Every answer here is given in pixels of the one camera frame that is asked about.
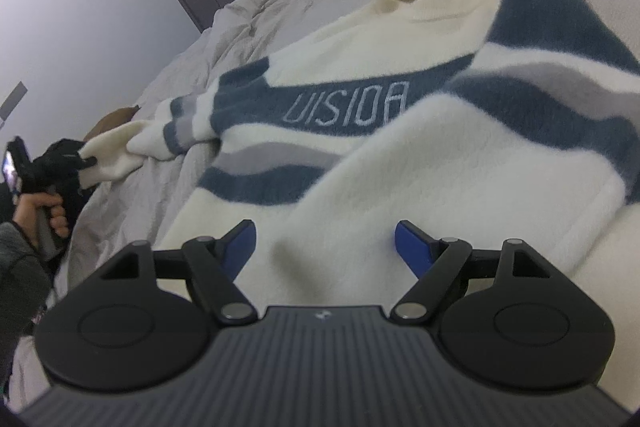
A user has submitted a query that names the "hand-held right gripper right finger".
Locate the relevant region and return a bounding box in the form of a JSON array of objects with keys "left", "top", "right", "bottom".
[{"left": 392, "top": 219, "right": 551, "bottom": 324}]

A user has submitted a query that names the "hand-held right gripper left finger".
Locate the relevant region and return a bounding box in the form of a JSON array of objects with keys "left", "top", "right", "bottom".
[{"left": 100, "top": 219, "right": 258, "bottom": 324}]

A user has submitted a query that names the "white fuzzy striped sweater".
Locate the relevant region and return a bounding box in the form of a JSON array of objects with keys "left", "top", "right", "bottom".
[{"left": 80, "top": 0, "right": 640, "bottom": 303}]

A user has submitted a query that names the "person's left forearm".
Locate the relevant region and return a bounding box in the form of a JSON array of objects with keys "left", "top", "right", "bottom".
[{"left": 0, "top": 219, "right": 51, "bottom": 388}]

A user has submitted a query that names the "person's left hand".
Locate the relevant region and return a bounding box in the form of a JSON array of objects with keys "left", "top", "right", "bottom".
[{"left": 12, "top": 194, "right": 71, "bottom": 253}]

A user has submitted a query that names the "brown cloth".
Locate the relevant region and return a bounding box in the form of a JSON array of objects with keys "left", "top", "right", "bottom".
[{"left": 82, "top": 106, "right": 141, "bottom": 142}]

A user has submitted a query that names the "grey bed sheet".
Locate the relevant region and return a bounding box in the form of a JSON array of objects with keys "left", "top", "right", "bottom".
[{"left": 10, "top": 0, "right": 640, "bottom": 408}]

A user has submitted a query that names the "grey wall plate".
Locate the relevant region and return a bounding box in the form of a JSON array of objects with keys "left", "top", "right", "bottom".
[{"left": 0, "top": 82, "right": 28, "bottom": 124}]

